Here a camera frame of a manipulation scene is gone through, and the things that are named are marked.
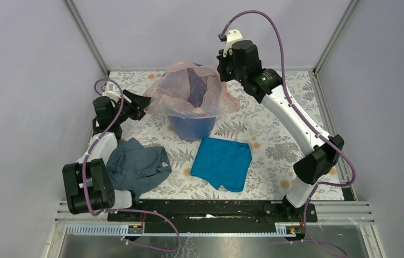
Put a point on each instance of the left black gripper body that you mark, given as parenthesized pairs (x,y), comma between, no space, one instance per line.
(128,110)

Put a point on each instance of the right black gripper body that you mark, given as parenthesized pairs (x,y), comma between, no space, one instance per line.
(227,70)

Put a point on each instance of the pink plastic trash bag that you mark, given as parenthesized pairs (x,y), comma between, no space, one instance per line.
(188,90)

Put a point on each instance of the blue plastic trash bin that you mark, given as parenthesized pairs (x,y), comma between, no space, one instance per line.
(192,129)

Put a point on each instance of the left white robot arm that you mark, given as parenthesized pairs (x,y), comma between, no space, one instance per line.
(86,181)

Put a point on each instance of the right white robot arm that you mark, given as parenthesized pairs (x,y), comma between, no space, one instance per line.
(320,149)

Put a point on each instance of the grey-blue crumpled garment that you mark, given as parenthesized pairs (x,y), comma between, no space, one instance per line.
(136,168)

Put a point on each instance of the teal folded cloth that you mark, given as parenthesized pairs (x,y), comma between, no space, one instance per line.
(222,163)

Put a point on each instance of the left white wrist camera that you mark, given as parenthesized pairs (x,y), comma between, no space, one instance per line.
(111,90)

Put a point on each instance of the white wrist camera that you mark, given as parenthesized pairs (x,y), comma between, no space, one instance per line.
(111,90)
(229,37)

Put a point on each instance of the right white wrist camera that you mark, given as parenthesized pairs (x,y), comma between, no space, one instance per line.
(229,37)

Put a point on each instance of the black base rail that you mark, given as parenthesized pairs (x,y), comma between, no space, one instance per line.
(216,216)

